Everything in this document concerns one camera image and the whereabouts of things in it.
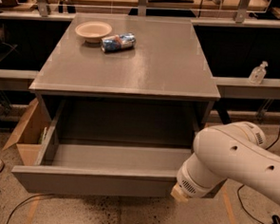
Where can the grey top drawer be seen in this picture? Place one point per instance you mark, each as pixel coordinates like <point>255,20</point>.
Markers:
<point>111,149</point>

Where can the beige paper bowl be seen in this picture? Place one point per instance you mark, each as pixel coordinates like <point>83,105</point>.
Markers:
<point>93,32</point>

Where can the grey drawer cabinet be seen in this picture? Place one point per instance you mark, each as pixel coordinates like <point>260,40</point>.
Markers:
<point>153,93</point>

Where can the clear hand sanitizer bottle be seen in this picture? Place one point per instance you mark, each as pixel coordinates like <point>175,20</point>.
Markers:
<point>258,73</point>

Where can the brown cardboard box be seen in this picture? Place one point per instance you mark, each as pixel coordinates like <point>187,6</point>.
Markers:
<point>29,133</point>

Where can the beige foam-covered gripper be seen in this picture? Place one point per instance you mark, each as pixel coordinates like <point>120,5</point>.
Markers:
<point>190,185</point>

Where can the blue crushed soda can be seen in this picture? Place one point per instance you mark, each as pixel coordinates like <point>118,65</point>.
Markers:
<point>118,42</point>

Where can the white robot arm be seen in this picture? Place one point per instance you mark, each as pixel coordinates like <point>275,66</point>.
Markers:
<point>234,151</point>

